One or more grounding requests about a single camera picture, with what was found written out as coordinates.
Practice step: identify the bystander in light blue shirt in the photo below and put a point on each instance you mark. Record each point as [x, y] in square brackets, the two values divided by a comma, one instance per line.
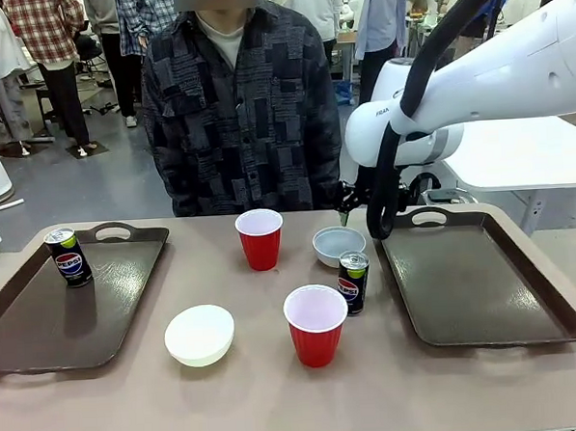
[379, 22]

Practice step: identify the red plastic cup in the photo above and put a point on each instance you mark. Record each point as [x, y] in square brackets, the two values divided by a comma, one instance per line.
[316, 330]
[260, 241]

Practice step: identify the white bowl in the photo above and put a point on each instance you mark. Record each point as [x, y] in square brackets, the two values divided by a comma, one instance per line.
[199, 336]

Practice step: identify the bystander in grey top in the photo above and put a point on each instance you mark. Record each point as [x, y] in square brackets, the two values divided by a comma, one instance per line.
[101, 13]

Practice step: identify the bystander in red plaid shirt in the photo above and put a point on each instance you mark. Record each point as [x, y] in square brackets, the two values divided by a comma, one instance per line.
[52, 49]

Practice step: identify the grey-white bowl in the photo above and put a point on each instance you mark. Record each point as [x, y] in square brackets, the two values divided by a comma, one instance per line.
[339, 246]

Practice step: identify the person in dark patchwork shirt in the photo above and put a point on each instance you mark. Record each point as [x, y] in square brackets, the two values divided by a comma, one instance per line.
[239, 116]

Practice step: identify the bystander in blue plaid shirt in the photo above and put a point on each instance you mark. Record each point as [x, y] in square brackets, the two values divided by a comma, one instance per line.
[131, 35]

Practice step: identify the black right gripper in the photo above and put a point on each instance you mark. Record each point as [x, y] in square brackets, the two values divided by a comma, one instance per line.
[359, 192]

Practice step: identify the brown plastic serving tray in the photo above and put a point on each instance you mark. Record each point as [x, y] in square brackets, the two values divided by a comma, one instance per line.
[75, 304]
[475, 283]

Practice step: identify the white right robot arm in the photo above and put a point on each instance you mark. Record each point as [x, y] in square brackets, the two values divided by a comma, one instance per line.
[498, 74]

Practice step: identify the white side table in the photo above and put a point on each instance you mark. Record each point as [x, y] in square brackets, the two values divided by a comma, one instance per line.
[521, 155]

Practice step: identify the black Pepsi can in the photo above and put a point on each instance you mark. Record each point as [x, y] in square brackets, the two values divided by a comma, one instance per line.
[353, 284]
[70, 260]

